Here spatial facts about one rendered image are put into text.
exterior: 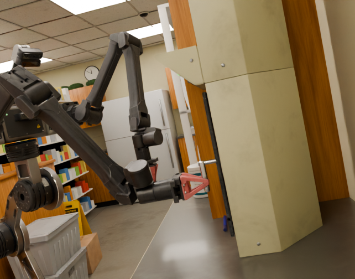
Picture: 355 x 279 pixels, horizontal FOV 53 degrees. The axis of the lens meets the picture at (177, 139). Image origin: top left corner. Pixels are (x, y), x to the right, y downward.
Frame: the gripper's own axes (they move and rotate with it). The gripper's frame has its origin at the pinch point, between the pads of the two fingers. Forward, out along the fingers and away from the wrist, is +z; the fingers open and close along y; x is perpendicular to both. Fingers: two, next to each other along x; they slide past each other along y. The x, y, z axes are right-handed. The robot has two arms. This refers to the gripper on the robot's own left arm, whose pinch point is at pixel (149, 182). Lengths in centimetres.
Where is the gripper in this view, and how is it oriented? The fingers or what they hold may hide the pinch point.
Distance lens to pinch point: 145.7
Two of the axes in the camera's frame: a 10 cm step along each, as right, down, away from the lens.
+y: 9.7, -2.1, -1.4
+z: 2.2, 9.7, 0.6
